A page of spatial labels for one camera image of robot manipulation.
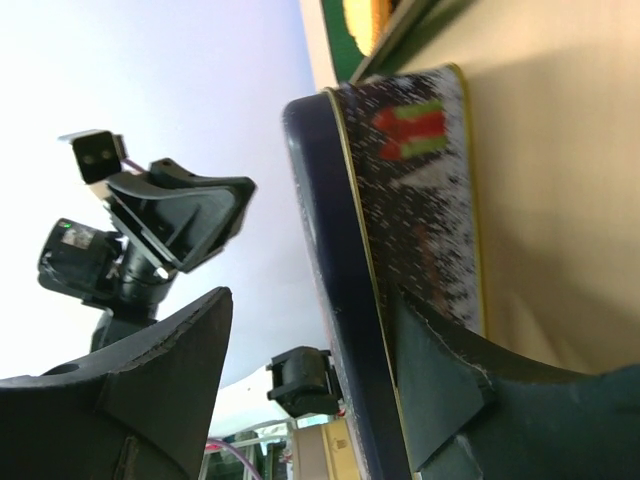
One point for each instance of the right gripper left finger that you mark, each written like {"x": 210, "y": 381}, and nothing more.
{"x": 138, "y": 409}

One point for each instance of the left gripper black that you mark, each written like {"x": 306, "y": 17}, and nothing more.
{"x": 174, "y": 220}

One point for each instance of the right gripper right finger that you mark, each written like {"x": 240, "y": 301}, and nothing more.
{"x": 474, "y": 410}

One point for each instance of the gold tin lid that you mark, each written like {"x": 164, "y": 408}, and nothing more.
{"x": 384, "y": 178}

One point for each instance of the black cookie tray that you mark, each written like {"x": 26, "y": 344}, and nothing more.
{"x": 368, "y": 38}

